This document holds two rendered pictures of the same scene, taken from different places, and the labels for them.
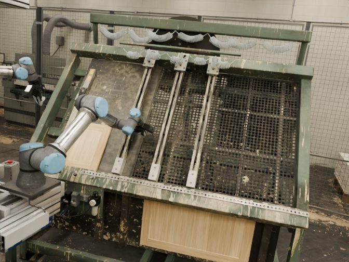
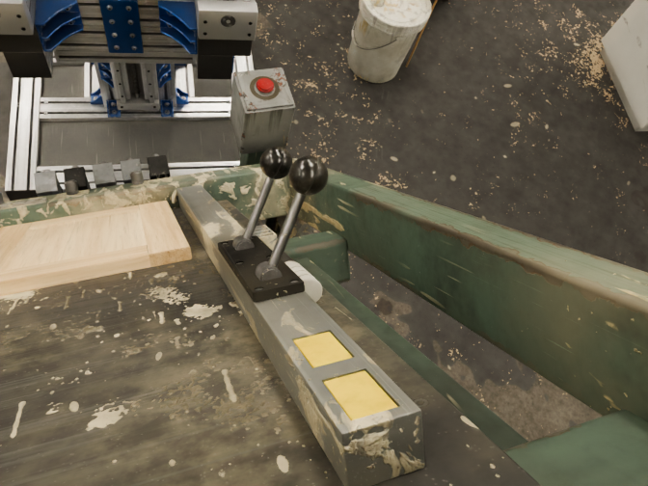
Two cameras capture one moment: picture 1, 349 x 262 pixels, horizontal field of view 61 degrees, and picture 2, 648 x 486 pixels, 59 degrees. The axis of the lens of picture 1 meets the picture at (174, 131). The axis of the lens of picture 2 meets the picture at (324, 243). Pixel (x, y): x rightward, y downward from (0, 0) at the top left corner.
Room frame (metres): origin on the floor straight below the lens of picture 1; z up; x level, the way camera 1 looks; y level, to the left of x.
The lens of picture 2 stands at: (2.81, 0.71, 1.97)
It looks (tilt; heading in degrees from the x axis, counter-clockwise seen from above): 62 degrees down; 130
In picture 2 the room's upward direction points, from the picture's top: 25 degrees clockwise
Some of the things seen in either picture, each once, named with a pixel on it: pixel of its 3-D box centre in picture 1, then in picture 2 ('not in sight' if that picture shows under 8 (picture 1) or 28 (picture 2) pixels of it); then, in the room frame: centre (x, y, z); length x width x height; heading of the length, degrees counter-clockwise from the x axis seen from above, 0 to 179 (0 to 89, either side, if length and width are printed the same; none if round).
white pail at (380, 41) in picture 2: not in sight; (389, 24); (1.42, 2.15, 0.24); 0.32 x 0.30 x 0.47; 71
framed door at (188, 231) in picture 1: (196, 225); not in sight; (2.19, -0.26, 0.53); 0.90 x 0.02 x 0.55; 79
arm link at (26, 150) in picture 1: (32, 155); not in sight; (1.53, 0.76, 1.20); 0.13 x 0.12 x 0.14; 62
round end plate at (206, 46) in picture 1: (180, 56); not in sight; (3.13, 0.02, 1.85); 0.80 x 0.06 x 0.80; 79
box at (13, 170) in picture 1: (10, 174); (260, 112); (2.06, 1.18, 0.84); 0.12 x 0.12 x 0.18; 79
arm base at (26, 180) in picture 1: (31, 174); not in sight; (1.54, 0.76, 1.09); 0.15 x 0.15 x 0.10
